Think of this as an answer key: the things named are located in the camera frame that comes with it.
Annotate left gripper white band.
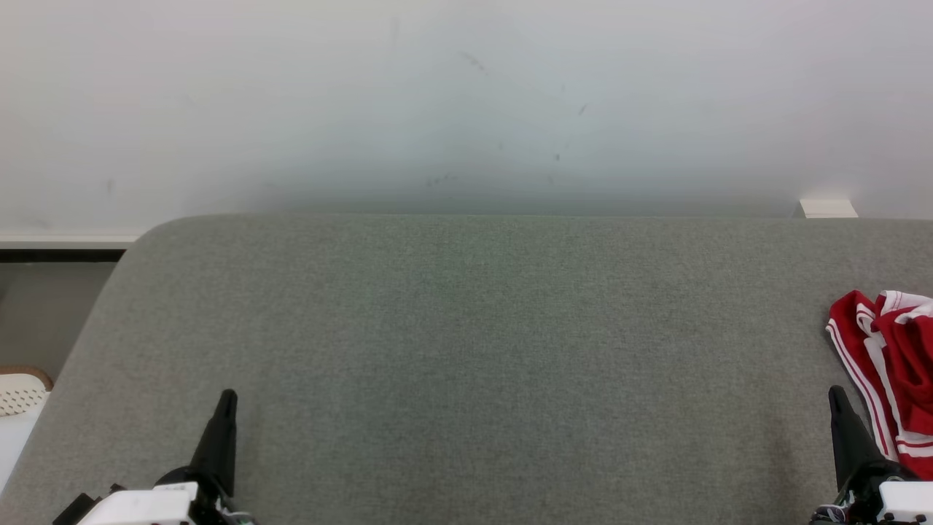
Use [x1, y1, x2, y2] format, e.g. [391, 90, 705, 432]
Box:
[77, 389, 256, 525]

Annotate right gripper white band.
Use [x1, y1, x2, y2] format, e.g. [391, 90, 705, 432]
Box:
[811, 386, 933, 525]

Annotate red white sleeved jersey shirt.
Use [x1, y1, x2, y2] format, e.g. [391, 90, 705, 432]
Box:
[826, 290, 933, 481]

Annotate white perforated laundry basket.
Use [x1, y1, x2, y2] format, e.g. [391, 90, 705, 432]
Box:
[0, 366, 54, 497]

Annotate white skirting board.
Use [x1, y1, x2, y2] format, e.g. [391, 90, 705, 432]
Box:
[0, 235, 147, 251]

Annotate grey fabric sofa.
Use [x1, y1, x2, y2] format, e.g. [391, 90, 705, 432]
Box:
[0, 214, 933, 525]

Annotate white wall box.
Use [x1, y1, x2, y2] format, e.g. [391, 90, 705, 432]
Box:
[800, 198, 859, 219]

